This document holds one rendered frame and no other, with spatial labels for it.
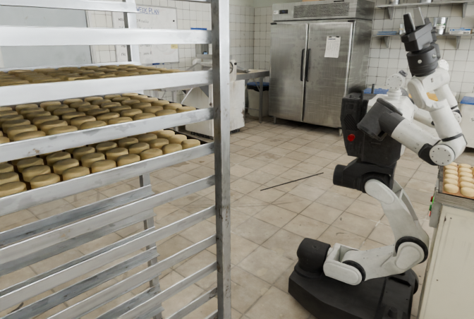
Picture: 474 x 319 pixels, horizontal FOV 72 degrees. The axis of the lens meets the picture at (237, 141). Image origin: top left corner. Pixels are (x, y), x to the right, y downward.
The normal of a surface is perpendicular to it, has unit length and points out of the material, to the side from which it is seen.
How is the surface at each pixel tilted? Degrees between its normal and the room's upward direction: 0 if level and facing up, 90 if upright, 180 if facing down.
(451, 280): 90
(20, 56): 90
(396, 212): 113
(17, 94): 90
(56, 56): 90
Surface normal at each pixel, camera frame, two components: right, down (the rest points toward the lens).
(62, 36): 0.68, 0.22
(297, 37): -0.63, 0.23
